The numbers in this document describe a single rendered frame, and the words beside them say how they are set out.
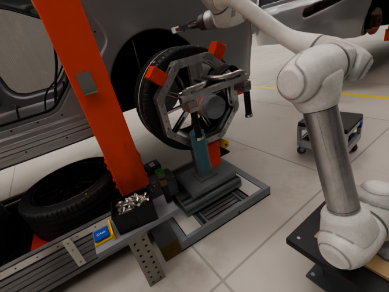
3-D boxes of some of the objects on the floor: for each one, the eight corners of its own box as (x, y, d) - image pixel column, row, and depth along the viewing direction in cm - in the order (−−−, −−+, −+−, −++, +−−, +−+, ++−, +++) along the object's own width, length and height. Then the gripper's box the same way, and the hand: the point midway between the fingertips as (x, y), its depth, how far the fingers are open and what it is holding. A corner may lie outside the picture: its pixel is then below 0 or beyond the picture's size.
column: (159, 264, 141) (138, 216, 121) (165, 276, 132) (143, 227, 113) (145, 273, 137) (120, 226, 118) (150, 287, 129) (125, 238, 110)
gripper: (201, 30, 110) (167, 40, 124) (215, 27, 118) (180, 36, 132) (198, 14, 106) (162, 25, 120) (212, 11, 115) (178, 21, 129)
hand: (177, 29), depth 124 cm, fingers closed
